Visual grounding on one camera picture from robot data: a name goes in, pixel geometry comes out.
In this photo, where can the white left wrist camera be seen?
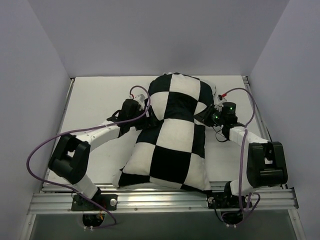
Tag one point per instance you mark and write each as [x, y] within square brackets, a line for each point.
[140, 98]

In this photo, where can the aluminium right side rail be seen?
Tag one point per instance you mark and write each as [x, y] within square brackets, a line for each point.
[263, 130]

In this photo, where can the black white checkered pillowcase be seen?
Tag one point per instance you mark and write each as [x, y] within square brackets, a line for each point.
[172, 153]

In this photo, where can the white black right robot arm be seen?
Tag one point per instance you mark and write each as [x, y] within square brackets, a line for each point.
[262, 162]

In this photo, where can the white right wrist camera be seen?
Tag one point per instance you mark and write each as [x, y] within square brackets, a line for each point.
[219, 103]

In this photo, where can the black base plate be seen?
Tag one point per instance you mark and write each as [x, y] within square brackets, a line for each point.
[215, 200]
[107, 201]

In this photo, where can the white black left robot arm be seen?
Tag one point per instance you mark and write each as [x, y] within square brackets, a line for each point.
[71, 155]

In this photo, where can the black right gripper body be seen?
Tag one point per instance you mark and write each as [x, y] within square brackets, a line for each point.
[204, 117]

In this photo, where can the aluminium left side rail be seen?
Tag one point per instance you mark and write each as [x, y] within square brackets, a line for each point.
[61, 120]

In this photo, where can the aluminium front rail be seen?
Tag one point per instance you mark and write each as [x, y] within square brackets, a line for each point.
[149, 198]

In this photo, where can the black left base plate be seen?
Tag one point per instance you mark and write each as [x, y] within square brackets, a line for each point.
[107, 201]

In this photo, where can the aluminium rail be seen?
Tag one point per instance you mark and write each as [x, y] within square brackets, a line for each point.
[263, 130]
[149, 198]
[61, 120]

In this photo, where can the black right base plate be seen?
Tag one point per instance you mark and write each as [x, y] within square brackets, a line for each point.
[215, 200]

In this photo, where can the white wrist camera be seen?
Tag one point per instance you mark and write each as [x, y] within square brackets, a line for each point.
[140, 98]
[219, 103]

